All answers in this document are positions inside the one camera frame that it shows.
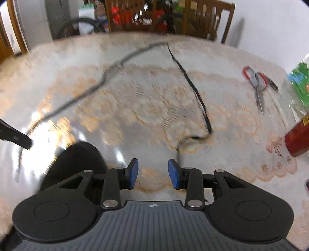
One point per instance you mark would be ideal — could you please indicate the black sneaker white swoosh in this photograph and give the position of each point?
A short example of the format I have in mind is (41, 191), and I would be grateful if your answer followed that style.
(77, 159)

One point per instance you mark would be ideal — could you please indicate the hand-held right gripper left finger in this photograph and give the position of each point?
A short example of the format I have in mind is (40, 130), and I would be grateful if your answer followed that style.
(134, 172)

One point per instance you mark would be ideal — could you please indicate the black shoelace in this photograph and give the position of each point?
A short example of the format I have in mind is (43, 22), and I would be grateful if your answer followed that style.
(193, 87)

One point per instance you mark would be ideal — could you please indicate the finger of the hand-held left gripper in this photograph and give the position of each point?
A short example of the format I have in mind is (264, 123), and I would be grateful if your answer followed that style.
(14, 137)

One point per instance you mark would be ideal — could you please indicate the green packet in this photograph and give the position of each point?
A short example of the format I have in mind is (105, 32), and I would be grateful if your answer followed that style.
(300, 82)

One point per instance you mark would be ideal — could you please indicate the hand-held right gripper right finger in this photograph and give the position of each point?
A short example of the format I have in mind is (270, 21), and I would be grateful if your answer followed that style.
(174, 173)

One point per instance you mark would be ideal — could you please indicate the lace floral tablecloth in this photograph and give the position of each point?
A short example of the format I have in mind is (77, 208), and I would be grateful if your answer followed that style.
(154, 108)

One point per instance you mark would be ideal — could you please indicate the wooden chair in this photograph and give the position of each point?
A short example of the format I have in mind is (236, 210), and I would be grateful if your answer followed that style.
(108, 14)
(227, 14)

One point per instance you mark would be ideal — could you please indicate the red bottle gold cap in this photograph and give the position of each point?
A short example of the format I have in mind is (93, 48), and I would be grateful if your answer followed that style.
(298, 140)

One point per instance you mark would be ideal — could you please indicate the wooden door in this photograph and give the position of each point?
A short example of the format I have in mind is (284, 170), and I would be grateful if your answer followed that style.
(14, 29)

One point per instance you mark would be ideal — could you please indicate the grey refrigerator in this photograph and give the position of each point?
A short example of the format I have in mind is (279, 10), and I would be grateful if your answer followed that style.
(62, 14)

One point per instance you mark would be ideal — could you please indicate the white plastic container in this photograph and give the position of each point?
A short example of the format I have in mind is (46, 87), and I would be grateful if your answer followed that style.
(87, 21)

